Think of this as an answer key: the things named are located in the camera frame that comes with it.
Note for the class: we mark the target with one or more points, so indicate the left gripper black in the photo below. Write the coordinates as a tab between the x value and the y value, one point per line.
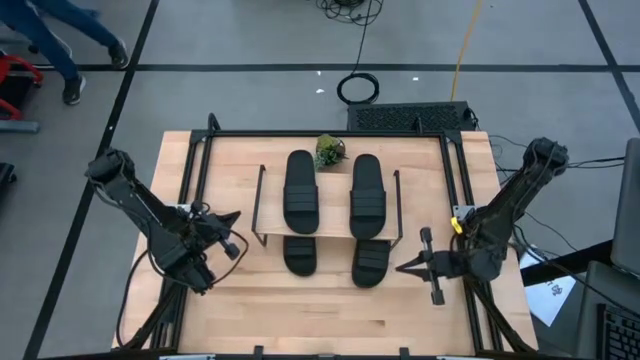
210	230

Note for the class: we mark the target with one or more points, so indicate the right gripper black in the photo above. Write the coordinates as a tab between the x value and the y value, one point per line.
447	265

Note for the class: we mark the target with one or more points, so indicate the black rubber slide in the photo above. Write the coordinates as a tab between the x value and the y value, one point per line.
300	257
301	192
371	265
367	195

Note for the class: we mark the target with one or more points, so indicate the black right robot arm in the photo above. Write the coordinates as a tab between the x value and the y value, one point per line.
515	200

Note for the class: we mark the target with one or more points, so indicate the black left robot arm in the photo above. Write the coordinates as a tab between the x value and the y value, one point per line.
150	215

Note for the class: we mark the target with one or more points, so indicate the wooden shelf black metal legs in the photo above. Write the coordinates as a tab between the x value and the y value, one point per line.
334	210

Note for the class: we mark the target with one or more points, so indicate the black table clamp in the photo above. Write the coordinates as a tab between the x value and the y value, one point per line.
404	353
258	353

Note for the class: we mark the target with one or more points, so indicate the small green potted plant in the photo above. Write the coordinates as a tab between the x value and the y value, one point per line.
330	150

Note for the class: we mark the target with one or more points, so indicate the white paper sheet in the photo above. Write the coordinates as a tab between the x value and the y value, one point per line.
547	300

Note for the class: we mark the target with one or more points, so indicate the grey laptop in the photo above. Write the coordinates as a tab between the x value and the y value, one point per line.
627	210

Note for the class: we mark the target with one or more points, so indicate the black chair base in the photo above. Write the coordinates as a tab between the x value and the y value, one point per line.
5	175

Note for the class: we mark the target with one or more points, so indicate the grey desk foot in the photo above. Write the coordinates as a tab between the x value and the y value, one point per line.
17	127

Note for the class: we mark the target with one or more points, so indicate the person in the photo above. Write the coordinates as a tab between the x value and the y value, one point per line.
45	40

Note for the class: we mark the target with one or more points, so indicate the white bracket plate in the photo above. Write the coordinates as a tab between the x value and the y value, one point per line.
182	206
464	212

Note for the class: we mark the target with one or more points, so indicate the black metal rig frame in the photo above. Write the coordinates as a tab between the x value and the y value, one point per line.
325	133

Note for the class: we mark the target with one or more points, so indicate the red metal cart frame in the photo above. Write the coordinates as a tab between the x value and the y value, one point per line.
22	62

